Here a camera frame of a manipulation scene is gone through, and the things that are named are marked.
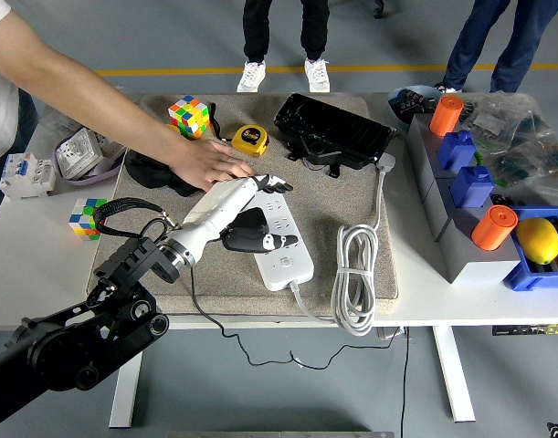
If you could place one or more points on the black chair caster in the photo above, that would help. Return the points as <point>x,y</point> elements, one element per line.
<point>380,9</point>

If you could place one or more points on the green plastic piece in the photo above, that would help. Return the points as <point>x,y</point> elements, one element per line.
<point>478,159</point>
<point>500,182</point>

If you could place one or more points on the person's left hand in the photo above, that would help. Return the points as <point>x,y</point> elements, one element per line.
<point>205,162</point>

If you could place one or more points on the white three-pin plug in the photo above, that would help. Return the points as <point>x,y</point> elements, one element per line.
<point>386,163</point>

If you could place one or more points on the black circuit boards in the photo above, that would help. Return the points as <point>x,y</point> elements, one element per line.
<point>413,102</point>

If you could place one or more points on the colourful puzzle cube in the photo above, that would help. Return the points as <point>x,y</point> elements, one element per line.
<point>82,219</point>
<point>187,116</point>

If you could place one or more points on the orange cylinder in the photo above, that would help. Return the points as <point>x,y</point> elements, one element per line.
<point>493,228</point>
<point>445,116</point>

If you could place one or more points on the grey under-table box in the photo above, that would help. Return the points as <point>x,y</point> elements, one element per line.
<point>388,333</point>

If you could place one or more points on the grey-brown mat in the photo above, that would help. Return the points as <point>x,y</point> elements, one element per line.
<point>315,205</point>

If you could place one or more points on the black plastic tray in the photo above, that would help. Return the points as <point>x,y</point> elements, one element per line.
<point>333,130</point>

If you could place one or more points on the grey block holder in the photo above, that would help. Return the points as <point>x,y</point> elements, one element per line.
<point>461,246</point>

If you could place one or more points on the blue block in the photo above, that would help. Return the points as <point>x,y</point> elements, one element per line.
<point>456,153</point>
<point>472,189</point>

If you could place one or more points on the light blue bowl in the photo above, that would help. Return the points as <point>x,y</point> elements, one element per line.
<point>397,117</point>

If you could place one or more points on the white power strip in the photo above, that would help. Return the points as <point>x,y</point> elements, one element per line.
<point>287,269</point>

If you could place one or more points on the white circuit breaker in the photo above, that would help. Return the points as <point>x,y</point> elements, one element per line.
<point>27,175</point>

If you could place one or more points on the white wall socket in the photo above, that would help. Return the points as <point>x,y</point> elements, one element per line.
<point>115,149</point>
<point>77,153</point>

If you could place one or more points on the black fabric pouch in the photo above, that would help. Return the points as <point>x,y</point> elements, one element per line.
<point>146,171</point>

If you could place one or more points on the black table control panel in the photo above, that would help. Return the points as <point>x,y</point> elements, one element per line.
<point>511,330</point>

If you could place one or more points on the person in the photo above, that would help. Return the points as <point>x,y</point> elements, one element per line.
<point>258,27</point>
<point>470,45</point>
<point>0,114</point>

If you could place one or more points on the blue plastic bin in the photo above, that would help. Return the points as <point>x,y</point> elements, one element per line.
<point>516,278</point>

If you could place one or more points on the person's left forearm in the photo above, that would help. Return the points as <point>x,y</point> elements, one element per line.
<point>87,86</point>

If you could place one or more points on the clear bag of components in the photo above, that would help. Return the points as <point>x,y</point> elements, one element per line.
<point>534,159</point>
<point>493,121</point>

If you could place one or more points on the black plug adapter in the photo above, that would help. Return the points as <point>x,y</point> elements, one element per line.
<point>253,219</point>

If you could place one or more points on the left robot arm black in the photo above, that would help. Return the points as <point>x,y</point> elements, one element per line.
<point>77,347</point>

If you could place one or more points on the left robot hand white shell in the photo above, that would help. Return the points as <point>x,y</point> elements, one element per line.
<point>214,210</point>

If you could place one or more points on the yellow lemon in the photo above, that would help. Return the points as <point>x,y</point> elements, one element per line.
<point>539,242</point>

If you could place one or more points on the white table leg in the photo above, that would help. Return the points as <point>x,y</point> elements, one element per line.
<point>125,397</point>
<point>452,374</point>

